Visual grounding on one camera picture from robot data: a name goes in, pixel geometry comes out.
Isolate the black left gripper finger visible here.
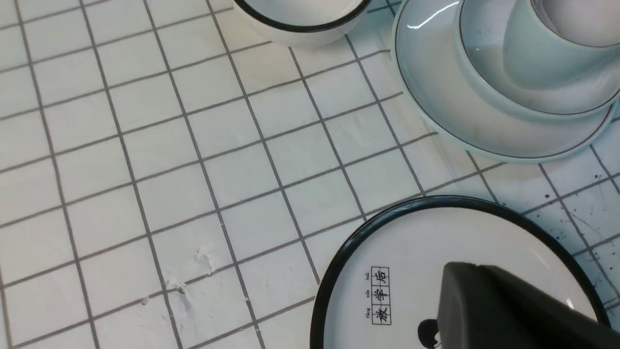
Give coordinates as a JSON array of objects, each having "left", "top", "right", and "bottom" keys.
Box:
[{"left": 437, "top": 262, "right": 620, "bottom": 349}]

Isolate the pale green round cup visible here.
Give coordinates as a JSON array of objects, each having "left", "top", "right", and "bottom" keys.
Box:
[{"left": 503, "top": 0, "right": 620, "bottom": 89}]

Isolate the pale green shallow bowl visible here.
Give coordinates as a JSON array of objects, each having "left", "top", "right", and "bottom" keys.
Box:
[{"left": 454, "top": 0, "right": 619, "bottom": 120}]

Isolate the black-rimmed illustrated plate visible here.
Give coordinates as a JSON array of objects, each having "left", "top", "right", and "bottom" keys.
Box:
[{"left": 309, "top": 196, "right": 612, "bottom": 349}]

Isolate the pale green round plate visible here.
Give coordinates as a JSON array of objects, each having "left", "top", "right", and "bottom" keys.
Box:
[{"left": 391, "top": 0, "right": 619, "bottom": 163}]

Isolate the black-rimmed white bowl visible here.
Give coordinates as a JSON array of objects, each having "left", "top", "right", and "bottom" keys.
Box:
[{"left": 234, "top": 0, "right": 371, "bottom": 47}]

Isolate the white grid tablecloth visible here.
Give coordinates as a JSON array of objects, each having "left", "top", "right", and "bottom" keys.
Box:
[{"left": 0, "top": 0, "right": 619, "bottom": 349}]

